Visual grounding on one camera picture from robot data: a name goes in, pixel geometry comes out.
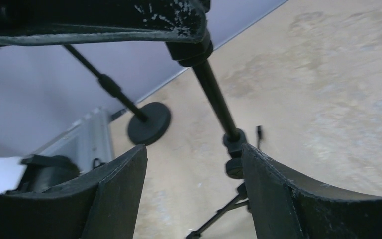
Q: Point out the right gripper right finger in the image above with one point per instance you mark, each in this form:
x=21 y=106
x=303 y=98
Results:
x=287 y=204

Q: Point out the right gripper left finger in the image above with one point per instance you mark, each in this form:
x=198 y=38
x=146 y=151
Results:
x=101 y=204

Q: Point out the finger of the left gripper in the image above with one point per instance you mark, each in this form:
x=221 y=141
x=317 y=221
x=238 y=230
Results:
x=57 y=22

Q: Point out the black tripod mic stand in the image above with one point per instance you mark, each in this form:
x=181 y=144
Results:
x=196 y=55

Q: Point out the left round base stand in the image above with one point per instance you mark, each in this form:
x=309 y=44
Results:
x=148 y=124

